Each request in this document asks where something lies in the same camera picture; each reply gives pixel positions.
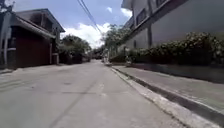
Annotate light green tree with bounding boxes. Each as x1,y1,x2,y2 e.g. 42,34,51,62
101,23,133,62

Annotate group of dark trees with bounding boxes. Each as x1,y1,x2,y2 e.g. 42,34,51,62
57,34,93,65

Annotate grey concrete road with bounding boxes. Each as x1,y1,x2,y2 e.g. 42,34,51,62
0,59,188,128

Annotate pale concrete kerb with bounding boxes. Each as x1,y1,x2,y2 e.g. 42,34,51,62
110,66,224,128

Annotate grey two-storey house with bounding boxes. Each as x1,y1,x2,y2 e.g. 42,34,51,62
14,8,66,66

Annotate grey raised sidewalk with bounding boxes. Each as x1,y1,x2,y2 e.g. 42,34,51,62
112,64,224,115

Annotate row of flowering bushes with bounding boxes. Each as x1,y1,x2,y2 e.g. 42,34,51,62
109,31,224,67

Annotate large grey building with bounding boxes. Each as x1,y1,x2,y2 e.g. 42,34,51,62
119,0,224,55

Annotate pale pole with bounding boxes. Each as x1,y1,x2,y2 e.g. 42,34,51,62
0,2,15,68

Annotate overhead wires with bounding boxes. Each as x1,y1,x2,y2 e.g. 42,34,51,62
76,0,103,34

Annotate low grey wall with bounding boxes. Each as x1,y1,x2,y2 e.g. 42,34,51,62
125,62,224,85

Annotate house with red wall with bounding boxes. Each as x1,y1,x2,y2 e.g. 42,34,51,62
0,13,58,70

